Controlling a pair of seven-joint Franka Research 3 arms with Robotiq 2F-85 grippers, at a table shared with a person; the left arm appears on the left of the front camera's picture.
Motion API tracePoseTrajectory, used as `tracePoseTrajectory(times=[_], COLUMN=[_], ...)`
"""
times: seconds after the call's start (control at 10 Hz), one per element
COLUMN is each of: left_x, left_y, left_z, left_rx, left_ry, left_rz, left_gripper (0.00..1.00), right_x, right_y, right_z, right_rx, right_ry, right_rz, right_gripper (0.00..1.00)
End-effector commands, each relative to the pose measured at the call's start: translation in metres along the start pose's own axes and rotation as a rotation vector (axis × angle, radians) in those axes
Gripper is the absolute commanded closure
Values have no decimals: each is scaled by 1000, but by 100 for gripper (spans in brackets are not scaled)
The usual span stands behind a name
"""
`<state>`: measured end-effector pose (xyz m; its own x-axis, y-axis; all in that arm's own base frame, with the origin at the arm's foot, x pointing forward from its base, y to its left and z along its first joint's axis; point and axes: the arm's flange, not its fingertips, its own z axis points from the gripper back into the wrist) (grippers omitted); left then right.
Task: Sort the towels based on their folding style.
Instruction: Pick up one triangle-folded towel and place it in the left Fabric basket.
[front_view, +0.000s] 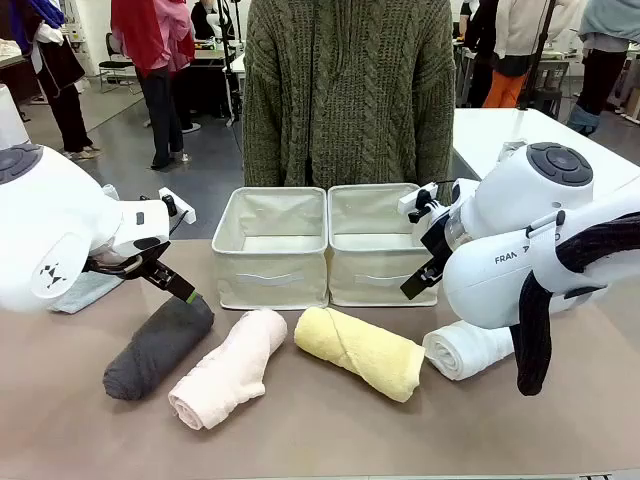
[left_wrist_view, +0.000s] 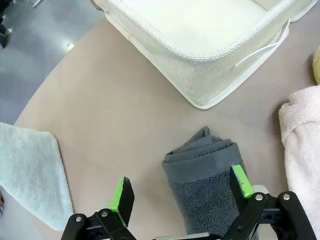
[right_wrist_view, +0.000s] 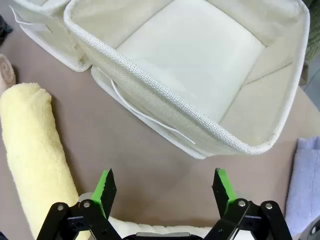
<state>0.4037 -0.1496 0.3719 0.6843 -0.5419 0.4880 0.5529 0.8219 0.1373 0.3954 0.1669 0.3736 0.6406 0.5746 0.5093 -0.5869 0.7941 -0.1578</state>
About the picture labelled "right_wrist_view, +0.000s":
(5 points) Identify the pinkish brown table mat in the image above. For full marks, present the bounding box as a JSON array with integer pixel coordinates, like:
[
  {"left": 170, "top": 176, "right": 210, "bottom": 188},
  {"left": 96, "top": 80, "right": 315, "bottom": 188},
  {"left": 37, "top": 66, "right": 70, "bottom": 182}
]
[{"left": 0, "top": 0, "right": 320, "bottom": 233}]

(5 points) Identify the person in green sweater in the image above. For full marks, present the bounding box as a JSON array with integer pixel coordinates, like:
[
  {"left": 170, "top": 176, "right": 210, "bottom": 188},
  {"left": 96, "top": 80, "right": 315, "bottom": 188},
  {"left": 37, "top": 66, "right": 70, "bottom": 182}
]
[{"left": 303, "top": 0, "right": 320, "bottom": 62}]

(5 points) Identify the yellow towel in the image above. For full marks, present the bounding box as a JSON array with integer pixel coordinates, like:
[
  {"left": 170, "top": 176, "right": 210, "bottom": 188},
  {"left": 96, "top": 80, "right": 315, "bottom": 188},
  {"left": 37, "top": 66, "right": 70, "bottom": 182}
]
[{"left": 0, "top": 83, "right": 92, "bottom": 240}]

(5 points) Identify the lavender towel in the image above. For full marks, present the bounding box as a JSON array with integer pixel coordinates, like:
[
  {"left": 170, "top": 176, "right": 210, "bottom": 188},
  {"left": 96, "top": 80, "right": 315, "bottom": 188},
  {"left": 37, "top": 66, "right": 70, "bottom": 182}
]
[{"left": 284, "top": 136, "right": 320, "bottom": 237}]

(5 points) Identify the cream fabric storage bin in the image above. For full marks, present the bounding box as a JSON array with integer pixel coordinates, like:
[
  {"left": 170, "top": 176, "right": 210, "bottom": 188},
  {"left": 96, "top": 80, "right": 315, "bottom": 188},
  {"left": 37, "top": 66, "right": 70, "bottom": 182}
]
[
  {"left": 9, "top": 0, "right": 91, "bottom": 73},
  {"left": 63, "top": 0, "right": 311, "bottom": 160}
]

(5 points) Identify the pink towel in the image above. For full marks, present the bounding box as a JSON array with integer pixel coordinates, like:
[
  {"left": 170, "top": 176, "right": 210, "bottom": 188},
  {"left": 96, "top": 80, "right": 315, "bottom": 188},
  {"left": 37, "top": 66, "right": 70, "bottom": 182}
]
[{"left": 0, "top": 53, "right": 17, "bottom": 91}]

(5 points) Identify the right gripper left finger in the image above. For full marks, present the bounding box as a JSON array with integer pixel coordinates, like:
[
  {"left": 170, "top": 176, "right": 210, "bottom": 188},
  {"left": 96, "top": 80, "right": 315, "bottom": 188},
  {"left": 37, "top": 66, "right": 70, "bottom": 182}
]
[{"left": 36, "top": 168, "right": 121, "bottom": 240}]

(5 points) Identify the white rolled towel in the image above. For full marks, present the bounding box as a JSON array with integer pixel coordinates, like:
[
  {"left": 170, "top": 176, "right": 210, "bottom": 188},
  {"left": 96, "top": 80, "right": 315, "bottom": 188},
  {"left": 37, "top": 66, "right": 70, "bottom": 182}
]
[{"left": 108, "top": 216, "right": 218, "bottom": 237}]

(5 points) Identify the dark grey towel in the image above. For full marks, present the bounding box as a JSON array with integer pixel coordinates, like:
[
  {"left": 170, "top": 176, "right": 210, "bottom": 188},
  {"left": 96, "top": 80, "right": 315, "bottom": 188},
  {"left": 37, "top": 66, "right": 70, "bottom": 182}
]
[{"left": 0, "top": 14, "right": 14, "bottom": 41}]

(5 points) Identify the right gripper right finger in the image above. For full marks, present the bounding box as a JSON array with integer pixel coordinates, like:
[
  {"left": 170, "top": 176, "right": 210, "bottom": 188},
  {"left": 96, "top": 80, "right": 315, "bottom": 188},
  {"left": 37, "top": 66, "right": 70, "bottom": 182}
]
[{"left": 203, "top": 168, "right": 293, "bottom": 240}]

